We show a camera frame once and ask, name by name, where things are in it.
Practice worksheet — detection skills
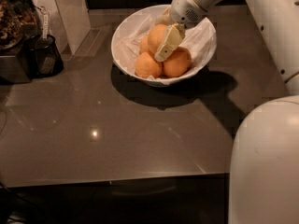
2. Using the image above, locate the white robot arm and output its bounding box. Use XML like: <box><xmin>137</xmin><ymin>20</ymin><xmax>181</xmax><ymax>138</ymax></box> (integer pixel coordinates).
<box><xmin>158</xmin><ymin>0</ymin><xmax>299</xmax><ymax>224</ymax></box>

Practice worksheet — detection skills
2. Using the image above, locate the black container with tag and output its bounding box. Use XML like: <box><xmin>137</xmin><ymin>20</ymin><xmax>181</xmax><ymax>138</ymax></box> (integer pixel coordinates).
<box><xmin>24</xmin><ymin>35</ymin><xmax>64</xmax><ymax>77</ymax></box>

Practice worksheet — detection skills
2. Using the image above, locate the dark metal appliance base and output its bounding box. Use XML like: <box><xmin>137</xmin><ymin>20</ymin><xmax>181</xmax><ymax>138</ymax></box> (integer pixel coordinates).
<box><xmin>0</xmin><ymin>42</ymin><xmax>32</xmax><ymax>85</ymax></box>

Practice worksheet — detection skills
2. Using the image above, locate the white bowl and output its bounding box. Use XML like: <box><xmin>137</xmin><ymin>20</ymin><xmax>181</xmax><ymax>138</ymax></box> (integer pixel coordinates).
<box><xmin>110</xmin><ymin>4</ymin><xmax>219</xmax><ymax>88</ymax></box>

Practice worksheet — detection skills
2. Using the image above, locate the white cloth liner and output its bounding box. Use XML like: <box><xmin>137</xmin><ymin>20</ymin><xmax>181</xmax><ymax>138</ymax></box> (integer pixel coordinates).
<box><xmin>113</xmin><ymin>14</ymin><xmax>217</xmax><ymax>86</ymax></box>

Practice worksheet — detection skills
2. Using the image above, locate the glass jar of nuts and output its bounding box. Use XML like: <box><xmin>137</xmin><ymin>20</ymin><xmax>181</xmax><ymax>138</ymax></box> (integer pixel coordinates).
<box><xmin>0</xmin><ymin>0</ymin><xmax>38</xmax><ymax>50</ymax></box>

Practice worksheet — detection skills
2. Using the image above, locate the orange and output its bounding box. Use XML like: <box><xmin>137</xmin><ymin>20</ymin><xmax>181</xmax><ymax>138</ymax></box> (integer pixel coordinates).
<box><xmin>148</xmin><ymin>24</ymin><xmax>166</xmax><ymax>54</ymax></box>
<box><xmin>139</xmin><ymin>35</ymin><xmax>150</xmax><ymax>53</ymax></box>
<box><xmin>163</xmin><ymin>47</ymin><xmax>192</xmax><ymax>77</ymax></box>
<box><xmin>135</xmin><ymin>52</ymin><xmax>162</xmax><ymax>78</ymax></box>

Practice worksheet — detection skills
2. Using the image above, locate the white tall box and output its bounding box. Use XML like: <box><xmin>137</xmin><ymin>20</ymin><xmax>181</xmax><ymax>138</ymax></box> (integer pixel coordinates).
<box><xmin>32</xmin><ymin>0</ymin><xmax>91</xmax><ymax>54</ymax></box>

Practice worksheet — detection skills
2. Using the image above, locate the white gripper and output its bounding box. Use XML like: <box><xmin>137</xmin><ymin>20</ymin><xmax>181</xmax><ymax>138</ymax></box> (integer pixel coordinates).
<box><xmin>154</xmin><ymin>0</ymin><xmax>223</xmax><ymax>62</ymax></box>

